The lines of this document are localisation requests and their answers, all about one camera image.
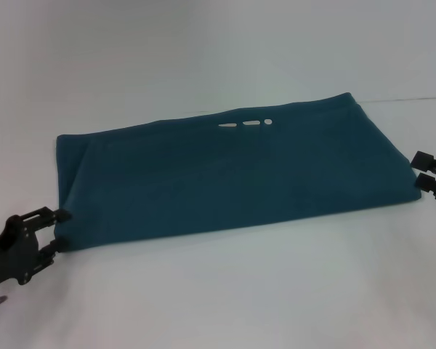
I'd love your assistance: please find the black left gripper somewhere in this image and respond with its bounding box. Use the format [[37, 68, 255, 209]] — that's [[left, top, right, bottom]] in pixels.
[[0, 206, 73, 287]]

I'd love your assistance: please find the teal blue t-shirt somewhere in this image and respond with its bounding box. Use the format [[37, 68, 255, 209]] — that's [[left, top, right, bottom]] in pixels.
[[54, 92, 422, 252]]

